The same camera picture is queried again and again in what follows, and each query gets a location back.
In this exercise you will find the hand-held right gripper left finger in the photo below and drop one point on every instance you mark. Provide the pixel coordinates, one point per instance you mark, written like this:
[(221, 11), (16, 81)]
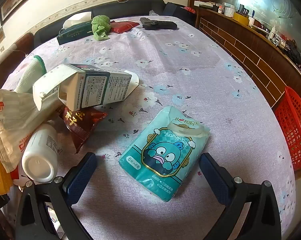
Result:
[(80, 175)]

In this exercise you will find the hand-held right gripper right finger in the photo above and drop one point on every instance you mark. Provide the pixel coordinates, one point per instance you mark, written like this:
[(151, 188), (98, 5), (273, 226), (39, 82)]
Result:
[(215, 177)]

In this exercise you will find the brown snack bag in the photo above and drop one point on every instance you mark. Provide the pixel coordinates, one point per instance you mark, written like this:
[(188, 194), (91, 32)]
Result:
[(83, 127)]

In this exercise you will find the teal cartoon tissue pack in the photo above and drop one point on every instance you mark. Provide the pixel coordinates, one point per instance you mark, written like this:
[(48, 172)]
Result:
[(163, 155)]

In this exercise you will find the translucent striped plastic bag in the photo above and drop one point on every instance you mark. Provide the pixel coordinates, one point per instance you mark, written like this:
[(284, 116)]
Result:
[(10, 120)]

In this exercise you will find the white milk carton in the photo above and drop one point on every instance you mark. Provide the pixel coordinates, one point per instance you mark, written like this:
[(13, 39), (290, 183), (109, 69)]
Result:
[(95, 87)]

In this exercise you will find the red plastic basket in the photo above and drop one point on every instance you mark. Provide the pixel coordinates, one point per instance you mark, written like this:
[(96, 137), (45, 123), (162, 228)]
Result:
[(293, 130)]

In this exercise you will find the white plastic bottle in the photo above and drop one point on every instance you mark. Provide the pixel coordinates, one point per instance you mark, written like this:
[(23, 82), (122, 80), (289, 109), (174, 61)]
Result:
[(40, 152)]

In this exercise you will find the floral tablecloth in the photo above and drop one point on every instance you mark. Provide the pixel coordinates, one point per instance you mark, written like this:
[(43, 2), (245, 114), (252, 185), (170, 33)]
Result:
[(180, 80)]

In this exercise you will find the white glove green cuff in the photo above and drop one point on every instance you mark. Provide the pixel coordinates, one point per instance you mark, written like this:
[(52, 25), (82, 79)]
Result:
[(28, 75)]

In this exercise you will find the wooden brick-pattern cabinet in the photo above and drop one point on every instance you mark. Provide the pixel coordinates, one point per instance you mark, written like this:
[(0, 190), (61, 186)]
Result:
[(240, 45)]

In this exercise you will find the dark green tissue box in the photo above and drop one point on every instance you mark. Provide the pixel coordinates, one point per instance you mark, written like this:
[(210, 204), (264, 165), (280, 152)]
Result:
[(75, 33)]

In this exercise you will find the brown armchair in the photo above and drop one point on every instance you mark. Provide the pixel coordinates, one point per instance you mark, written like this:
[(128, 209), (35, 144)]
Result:
[(18, 47)]

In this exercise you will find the black handbags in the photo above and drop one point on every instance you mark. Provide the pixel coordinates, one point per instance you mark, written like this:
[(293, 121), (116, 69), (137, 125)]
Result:
[(291, 51)]

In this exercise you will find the green cloth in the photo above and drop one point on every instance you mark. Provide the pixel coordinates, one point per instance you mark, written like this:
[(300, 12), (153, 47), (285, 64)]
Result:
[(100, 26)]

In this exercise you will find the red pouch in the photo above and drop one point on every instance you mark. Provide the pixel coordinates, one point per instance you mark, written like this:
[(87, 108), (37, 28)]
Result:
[(123, 26)]

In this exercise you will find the black toy pistol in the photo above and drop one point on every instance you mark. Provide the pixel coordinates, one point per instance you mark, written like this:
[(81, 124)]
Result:
[(160, 25)]

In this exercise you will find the black pen holder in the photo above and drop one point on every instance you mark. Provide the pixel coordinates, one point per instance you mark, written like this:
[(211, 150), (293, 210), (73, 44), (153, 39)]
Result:
[(243, 10)]

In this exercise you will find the grey plastic bag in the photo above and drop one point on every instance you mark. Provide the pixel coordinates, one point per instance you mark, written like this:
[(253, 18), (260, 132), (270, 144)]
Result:
[(154, 12)]

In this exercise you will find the black sofa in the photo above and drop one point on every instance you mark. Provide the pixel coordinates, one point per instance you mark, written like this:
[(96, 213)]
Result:
[(135, 7)]

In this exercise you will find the small wall plaque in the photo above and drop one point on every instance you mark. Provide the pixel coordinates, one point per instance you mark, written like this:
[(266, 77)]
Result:
[(0, 35)]

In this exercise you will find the framed wall painting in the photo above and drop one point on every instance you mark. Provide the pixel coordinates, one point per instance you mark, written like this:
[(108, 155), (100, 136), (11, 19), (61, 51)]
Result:
[(18, 0)]

